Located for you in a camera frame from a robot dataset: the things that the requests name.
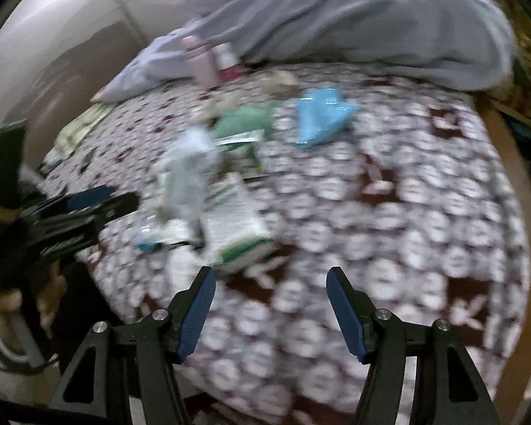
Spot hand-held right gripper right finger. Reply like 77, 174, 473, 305
326, 266, 501, 425

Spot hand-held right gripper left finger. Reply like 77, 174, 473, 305
48, 266, 217, 425

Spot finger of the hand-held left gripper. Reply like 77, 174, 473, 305
24, 185, 114, 222
40, 192, 141, 255

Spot green fluffy towel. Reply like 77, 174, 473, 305
212, 104, 277, 142

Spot blue cloth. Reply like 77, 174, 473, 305
294, 87, 359, 148

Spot person's left hand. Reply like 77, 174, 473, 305
0, 270, 67, 330

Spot blue white packet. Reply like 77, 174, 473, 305
133, 217, 195, 253

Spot green white striped cloth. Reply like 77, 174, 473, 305
53, 104, 111, 160

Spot clear plastic bag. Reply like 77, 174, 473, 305
157, 126, 222, 226

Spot large white green carton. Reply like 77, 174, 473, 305
204, 172, 277, 273

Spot small pink white wrapper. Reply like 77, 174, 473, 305
363, 153, 392, 196

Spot small white green box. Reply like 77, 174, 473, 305
215, 130, 266, 173

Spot crumpled beige paper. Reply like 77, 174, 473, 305
199, 95, 240, 125
261, 71, 302, 98

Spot pink bottle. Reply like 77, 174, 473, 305
181, 35, 219, 89

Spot white red bottle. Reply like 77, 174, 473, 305
212, 43, 244, 83

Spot white pillow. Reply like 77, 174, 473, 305
91, 0, 516, 102

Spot brown wooden bed frame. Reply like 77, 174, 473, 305
473, 93, 531, 408

